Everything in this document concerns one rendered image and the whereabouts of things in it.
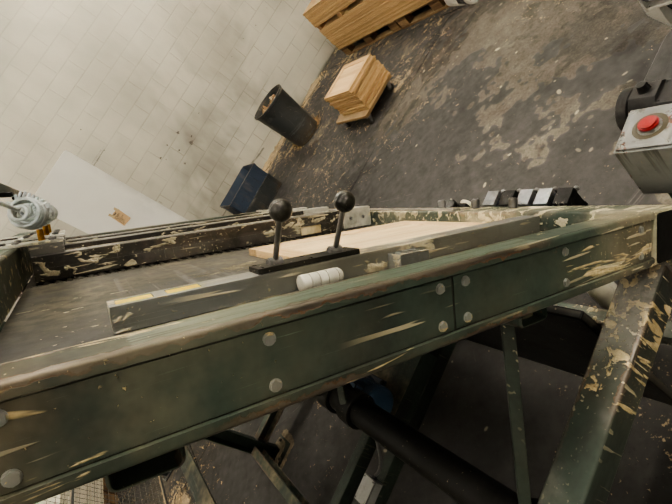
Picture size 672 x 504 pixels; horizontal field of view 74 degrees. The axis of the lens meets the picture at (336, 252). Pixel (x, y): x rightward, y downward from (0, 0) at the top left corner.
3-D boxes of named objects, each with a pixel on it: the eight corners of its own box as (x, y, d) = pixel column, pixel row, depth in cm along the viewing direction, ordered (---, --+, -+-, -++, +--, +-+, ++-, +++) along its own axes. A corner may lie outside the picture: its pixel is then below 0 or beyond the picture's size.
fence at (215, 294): (540, 231, 108) (539, 215, 108) (114, 335, 61) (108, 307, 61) (522, 231, 113) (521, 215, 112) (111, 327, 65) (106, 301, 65)
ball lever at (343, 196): (347, 259, 82) (361, 195, 74) (330, 263, 80) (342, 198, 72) (337, 248, 84) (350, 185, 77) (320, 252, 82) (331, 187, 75)
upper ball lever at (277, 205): (289, 272, 76) (298, 204, 68) (268, 277, 74) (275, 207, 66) (279, 260, 78) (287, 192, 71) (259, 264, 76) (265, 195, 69)
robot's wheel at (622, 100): (643, 106, 209) (626, 78, 200) (655, 104, 205) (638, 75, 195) (627, 141, 207) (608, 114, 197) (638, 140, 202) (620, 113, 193)
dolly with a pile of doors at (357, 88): (400, 80, 431) (371, 51, 412) (375, 125, 424) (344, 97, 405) (366, 91, 484) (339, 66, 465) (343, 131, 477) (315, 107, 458)
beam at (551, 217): (685, 255, 94) (685, 204, 92) (657, 266, 88) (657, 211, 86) (274, 226, 282) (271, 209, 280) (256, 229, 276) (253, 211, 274)
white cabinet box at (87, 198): (252, 257, 498) (64, 149, 398) (225, 302, 490) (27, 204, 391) (236, 249, 550) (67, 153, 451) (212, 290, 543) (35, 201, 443)
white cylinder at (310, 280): (304, 294, 72) (345, 284, 76) (302, 276, 72) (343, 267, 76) (297, 291, 75) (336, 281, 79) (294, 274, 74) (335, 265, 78)
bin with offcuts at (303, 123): (326, 115, 545) (285, 79, 513) (306, 150, 538) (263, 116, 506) (308, 120, 589) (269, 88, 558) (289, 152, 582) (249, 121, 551)
